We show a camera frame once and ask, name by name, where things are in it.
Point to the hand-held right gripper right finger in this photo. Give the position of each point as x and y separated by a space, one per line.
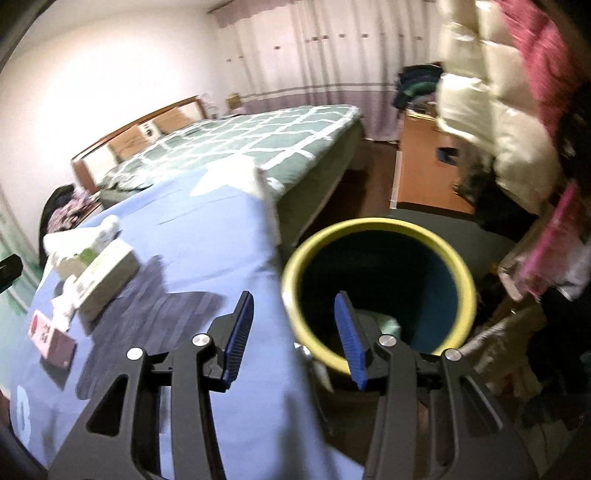
351 341

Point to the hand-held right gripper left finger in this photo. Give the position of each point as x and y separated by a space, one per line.
240 337

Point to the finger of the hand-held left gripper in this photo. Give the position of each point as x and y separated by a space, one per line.
9 272

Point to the white towel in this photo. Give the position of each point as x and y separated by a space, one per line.
57 242

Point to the small white pill bottle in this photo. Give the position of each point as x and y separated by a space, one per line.
69 270

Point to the white paper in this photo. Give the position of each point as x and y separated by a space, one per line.
64 304

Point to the yellow-rimmed dark trash bin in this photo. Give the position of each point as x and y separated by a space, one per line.
392 277

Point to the small red and white box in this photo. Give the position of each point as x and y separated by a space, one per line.
48 339

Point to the white cardboard box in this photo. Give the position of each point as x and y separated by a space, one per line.
106 277

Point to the white bottle with green label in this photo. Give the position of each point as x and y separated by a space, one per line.
106 230

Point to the wardrobe sliding door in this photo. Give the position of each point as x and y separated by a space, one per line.
9 221

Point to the blue star blanket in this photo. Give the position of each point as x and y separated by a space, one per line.
272 415

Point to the wooden headboard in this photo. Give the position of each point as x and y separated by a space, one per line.
83 170

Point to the brown pillow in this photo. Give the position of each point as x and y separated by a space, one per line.
127 145
173 119

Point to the wooden cabinet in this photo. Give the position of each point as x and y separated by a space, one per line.
415 175

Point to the bed with green plaid duvet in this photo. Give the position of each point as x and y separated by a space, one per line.
258 134

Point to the pink plastic bag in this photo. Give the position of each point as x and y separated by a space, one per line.
549 235

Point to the yellow tissue box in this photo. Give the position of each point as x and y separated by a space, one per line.
234 101

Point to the cream puffer jacket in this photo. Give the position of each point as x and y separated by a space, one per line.
508 138

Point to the heap of folded clothes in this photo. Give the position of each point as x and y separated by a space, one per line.
415 85

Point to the pink and white curtain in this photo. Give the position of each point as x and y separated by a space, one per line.
300 55

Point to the red puffer jacket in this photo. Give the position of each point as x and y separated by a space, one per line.
545 46

